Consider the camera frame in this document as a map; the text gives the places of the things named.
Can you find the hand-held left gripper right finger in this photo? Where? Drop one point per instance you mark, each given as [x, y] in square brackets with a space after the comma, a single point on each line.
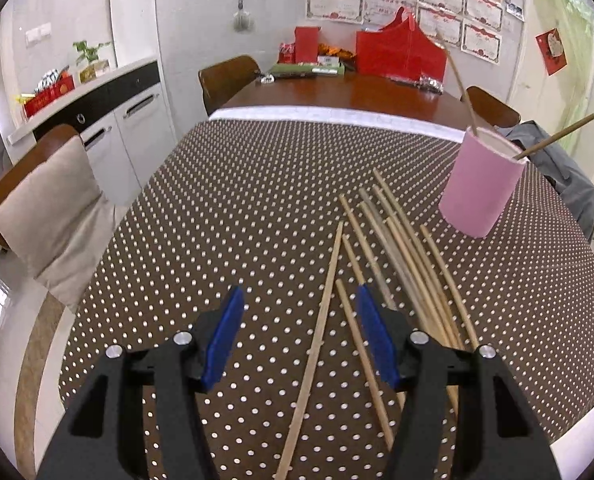
[377, 335]

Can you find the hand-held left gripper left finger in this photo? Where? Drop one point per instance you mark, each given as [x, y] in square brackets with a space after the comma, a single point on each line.
[224, 335]

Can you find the pile of wooden chopsticks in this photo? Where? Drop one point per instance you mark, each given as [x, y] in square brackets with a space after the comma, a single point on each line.
[432, 310]

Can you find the pink cup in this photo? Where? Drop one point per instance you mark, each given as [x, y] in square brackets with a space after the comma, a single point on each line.
[477, 185]

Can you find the thin bamboo chopstick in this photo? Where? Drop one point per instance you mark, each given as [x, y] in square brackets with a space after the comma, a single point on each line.
[461, 87]
[557, 136]

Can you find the brown polka dot tablecloth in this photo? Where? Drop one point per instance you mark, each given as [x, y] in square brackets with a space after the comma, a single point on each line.
[257, 200]

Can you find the chair with beige cushion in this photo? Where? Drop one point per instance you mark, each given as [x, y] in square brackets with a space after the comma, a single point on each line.
[52, 210]

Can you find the white sideboard cabinet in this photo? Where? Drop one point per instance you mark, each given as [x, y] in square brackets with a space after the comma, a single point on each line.
[127, 130]

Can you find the grey jacket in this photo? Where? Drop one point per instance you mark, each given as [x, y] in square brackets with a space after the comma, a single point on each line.
[562, 170]

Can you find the brown wooden chair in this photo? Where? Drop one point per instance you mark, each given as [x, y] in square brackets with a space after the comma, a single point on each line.
[52, 137]
[492, 105]
[224, 80]

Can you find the small silver object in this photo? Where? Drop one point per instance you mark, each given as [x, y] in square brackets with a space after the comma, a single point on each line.
[267, 79]

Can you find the green flat box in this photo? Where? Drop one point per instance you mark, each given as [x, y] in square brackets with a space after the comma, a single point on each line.
[302, 69]

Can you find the red gift bag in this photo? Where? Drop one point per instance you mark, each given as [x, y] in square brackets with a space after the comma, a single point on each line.
[402, 52]

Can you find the orange snack packets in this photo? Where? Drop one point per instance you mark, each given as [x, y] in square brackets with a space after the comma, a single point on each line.
[337, 51]

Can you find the small red packet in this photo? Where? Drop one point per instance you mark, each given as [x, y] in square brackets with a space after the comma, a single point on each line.
[287, 54]

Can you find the red printed gift box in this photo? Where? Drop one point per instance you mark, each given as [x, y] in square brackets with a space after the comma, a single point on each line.
[47, 97]

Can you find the potted green plant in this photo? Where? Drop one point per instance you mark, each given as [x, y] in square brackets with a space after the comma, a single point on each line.
[92, 57]

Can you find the green curtain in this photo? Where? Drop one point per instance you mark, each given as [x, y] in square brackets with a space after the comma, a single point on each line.
[562, 35]

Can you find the hanging wall ornament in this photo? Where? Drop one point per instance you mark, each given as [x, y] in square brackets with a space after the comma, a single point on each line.
[241, 17]

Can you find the red wall decoration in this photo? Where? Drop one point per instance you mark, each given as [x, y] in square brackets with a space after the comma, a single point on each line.
[552, 50]

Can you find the white wall switch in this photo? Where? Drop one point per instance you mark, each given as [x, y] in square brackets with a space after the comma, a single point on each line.
[38, 34]

